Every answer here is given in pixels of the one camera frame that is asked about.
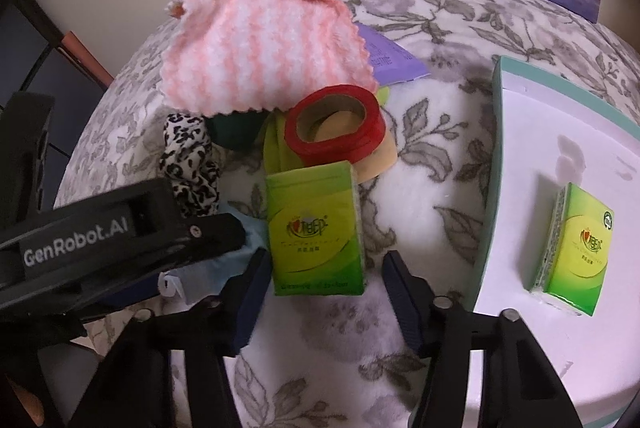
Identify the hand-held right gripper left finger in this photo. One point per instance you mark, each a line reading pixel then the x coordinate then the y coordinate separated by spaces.
pixel 246 303

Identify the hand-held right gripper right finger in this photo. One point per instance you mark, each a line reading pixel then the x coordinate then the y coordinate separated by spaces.
pixel 404 303

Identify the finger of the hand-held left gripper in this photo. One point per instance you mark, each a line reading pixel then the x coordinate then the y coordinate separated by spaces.
pixel 210 238

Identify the light blue face mask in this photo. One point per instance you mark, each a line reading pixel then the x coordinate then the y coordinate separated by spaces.
pixel 225 265

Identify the leopard print scrunchie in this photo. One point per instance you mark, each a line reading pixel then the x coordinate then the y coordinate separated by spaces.
pixel 187 157

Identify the green tissue packet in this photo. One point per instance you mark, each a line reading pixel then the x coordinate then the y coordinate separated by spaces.
pixel 315 233
pixel 575 258

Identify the yellow and green sponge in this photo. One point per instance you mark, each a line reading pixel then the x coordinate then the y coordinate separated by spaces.
pixel 232 130

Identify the pink striped fluffy cloth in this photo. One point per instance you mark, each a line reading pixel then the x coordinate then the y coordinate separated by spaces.
pixel 265 52

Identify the white box with teal rim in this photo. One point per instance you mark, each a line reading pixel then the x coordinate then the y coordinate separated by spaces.
pixel 525 147

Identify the floral leaf print blanket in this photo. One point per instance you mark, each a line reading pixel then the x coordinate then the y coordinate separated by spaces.
pixel 425 188

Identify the beige tape roll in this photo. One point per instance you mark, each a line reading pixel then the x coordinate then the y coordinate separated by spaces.
pixel 381 163

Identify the red tape roll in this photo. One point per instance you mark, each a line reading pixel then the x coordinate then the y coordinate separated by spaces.
pixel 345 152

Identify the purple tube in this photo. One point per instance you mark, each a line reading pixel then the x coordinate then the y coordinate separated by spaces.
pixel 395 57

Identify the dark frame with orange strip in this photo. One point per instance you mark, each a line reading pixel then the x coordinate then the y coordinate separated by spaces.
pixel 85 62

